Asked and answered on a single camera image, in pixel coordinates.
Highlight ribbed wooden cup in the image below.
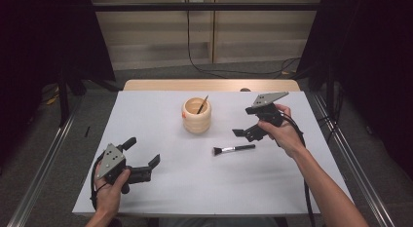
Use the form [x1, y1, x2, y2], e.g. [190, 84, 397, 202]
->
[180, 96, 212, 134]

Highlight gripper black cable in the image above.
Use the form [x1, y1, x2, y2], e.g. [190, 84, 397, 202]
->
[280, 111, 318, 227]
[90, 151, 107, 211]

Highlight black cables beside rail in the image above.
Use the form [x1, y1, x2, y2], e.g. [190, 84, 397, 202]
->
[319, 87, 345, 145]

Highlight long black floor cable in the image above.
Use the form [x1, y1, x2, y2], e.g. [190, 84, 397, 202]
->
[185, 0, 301, 79]

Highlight yellow floor cable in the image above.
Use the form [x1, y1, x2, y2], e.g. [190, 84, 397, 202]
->
[45, 86, 61, 106]

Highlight white table board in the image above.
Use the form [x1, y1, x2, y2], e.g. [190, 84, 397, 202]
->
[71, 90, 355, 218]

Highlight person's right hand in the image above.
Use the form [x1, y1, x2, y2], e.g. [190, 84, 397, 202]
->
[257, 103, 307, 159]

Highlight black curtain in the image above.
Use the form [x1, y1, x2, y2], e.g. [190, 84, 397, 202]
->
[0, 0, 117, 171]
[296, 0, 413, 181]

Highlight person's left hand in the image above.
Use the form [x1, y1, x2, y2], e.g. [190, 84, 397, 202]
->
[94, 168, 131, 218]

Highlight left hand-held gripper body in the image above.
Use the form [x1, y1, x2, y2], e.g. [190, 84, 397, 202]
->
[95, 142, 153, 195]

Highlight wooden table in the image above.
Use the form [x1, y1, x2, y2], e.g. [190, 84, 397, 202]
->
[123, 79, 301, 93]

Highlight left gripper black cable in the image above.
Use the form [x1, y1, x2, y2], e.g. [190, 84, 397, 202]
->
[90, 151, 107, 211]

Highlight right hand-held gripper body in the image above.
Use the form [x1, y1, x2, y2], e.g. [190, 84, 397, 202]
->
[243, 91, 290, 143]

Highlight metal floor rail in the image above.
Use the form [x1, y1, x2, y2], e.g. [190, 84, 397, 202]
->
[6, 96, 86, 227]
[311, 90, 396, 227]

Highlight black horizontal bar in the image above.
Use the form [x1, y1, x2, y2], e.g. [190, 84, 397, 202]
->
[92, 2, 322, 13]

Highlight black pencil with orange tip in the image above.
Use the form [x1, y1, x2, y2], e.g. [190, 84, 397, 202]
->
[196, 95, 210, 116]

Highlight black stand post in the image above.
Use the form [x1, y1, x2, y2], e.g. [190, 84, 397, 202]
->
[56, 70, 71, 128]

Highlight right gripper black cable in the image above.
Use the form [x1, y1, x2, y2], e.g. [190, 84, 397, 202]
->
[280, 111, 318, 227]

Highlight black makeup brush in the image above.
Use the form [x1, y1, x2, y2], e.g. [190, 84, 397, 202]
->
[211, 143, 256, 157]

